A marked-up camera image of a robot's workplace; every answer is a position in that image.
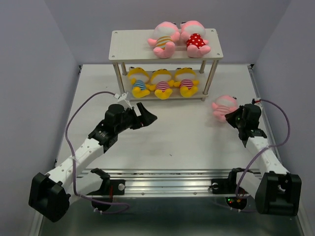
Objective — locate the pink plush red polka-dot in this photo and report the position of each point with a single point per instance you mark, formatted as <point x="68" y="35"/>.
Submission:
<point x="193" y="33"/>

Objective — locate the yellow plush red-striped shirt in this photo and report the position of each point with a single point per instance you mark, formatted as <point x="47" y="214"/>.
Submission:
<point x="186" y="80"/>

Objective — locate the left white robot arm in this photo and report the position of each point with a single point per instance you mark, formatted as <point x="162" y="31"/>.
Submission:
<point x="52" y="193"/>

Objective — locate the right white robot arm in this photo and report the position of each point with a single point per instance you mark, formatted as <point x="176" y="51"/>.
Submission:
<point x="275" y="190"/>

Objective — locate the aluminium rail frame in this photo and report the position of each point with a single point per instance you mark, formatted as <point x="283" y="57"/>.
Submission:
<point x="174" y="157"/>

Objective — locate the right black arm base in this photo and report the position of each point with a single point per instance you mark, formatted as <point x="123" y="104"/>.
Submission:
<point x="227" y="186"/>

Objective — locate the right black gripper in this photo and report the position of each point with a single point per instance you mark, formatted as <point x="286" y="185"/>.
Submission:
<point x="229" y="117"/>

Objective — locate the pink plush pink-striped shirt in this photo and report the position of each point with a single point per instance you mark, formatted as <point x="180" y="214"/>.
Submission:
<point x="224" y="105"/>

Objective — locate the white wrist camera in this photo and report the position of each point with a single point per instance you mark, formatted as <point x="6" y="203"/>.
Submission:
<point x="257" y="102"/>
<point x="123" y="100"/>

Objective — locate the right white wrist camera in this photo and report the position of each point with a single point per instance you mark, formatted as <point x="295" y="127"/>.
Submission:
<point x="257" y="102"/>

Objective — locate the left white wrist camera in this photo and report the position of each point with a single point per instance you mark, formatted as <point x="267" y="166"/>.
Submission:
<point x="123" y="100"/>

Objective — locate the pink plush orange-striped shirt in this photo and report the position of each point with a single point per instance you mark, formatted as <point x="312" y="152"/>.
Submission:
<point x="163" y="39"/>

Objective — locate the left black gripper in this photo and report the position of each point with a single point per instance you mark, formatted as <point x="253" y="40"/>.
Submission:
<point x="145" y="119"/>

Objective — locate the white two-tier shelf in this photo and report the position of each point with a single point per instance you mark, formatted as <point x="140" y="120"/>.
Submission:
<point x="130" y="47"/>

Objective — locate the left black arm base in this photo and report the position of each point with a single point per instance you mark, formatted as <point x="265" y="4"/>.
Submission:
<point x="104" y="188"/>

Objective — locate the yellow plush pink-striped shirt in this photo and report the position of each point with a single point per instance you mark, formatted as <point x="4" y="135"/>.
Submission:
<point x="161" y="83"/>

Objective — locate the yellow plush blue-striped shirt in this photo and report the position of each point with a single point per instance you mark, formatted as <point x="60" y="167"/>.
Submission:
<point x="139" y="79"/>

